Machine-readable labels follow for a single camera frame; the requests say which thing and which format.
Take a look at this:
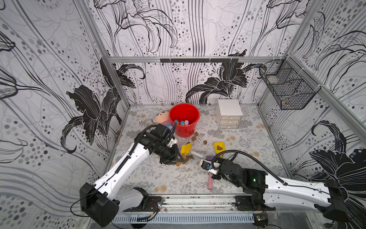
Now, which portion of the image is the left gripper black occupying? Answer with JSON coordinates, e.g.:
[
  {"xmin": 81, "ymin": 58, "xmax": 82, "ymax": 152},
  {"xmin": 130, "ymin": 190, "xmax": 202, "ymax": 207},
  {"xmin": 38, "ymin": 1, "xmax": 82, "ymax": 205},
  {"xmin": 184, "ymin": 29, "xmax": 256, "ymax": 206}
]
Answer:
[{"xmin": 150, "ymin": 140, "xmax": 184, "ymax": 164}]

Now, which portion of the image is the green cleaning brush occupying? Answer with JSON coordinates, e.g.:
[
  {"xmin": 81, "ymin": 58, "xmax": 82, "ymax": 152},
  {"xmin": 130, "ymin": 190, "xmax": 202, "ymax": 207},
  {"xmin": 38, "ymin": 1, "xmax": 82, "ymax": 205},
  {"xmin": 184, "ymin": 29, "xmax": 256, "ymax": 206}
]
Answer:
[{"xmin": 191, "ymin": 151, "xmax": 205, "ymax": 159}]

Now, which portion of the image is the yellow trowel wooden handle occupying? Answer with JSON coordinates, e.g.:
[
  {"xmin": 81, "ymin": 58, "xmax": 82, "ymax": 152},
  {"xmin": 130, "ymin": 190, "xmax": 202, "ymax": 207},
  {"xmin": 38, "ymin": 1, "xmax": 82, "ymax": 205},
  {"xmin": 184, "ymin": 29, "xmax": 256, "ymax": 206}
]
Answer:
[{"xmin": 176, "ymin": 143, "xmax": 191, "ymax": 167}]

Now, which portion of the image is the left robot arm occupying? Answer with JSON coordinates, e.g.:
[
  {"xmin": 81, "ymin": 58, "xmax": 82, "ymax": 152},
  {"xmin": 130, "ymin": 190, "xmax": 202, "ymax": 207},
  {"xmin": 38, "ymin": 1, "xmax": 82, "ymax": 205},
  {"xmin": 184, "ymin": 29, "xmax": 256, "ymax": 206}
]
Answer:
[{"xmin": 79, "ymin": 124, "xmax": 184, "ymax": 228}]

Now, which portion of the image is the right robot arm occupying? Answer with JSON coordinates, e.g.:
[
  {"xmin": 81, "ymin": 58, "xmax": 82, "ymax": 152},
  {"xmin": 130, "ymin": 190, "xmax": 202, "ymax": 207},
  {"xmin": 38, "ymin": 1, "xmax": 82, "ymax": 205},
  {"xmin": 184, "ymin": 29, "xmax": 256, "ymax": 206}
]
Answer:
[{"xmin": 202, "ymin": 158, "xmax": 350, "ymax": 222}]

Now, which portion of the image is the red plastic bucket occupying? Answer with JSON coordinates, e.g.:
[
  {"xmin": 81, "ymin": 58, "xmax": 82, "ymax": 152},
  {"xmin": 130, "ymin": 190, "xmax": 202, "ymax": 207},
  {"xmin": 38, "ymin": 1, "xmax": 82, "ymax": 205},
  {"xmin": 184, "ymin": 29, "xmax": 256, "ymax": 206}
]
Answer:
[{"xmin": 169, "ymin": 103, "xmax": 200, "ymax": 138}]

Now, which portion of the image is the plush doll toy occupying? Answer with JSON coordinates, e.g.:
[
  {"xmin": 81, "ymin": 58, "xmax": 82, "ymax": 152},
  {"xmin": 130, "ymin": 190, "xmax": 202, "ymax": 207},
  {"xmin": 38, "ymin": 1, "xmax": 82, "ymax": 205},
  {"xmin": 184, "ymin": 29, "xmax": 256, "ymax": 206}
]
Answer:
[{"xmin": 145, "ymin": 111, "xmax": 173, "ymax": 129}]

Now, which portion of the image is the white mini drawer cabinet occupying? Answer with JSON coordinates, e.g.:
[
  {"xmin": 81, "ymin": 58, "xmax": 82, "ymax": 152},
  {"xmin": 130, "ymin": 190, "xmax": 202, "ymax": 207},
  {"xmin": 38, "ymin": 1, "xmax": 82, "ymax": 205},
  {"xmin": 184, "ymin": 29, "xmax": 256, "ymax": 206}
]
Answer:
[{"xmin": 216, "ymin": 99, "xmax": 243, "ymax": 129}]

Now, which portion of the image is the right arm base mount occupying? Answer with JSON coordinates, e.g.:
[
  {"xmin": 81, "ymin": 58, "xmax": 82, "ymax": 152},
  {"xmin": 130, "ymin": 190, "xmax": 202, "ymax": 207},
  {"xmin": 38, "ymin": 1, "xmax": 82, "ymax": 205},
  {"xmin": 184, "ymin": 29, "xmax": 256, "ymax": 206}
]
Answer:
[{"xmin": 235, "ymin": 194, "xmax": 276, "ymax": 211}]

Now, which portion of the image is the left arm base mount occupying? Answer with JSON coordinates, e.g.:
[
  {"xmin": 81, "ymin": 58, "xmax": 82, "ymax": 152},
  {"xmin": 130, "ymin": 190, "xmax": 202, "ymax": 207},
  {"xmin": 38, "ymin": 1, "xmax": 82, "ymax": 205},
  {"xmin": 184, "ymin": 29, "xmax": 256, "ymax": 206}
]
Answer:
[{"xmin": 124, "ymin": 196, "xmax": 163, "ymax": 212}]

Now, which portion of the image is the black wire wall basket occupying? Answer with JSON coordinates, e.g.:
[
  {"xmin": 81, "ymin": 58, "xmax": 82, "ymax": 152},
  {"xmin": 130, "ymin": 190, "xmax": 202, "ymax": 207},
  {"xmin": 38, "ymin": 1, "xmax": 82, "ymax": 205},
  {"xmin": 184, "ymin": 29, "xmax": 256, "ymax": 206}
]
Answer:
[{"xmin": 259, "ymin": 58, "xmax": 321, "ymax": 110}]

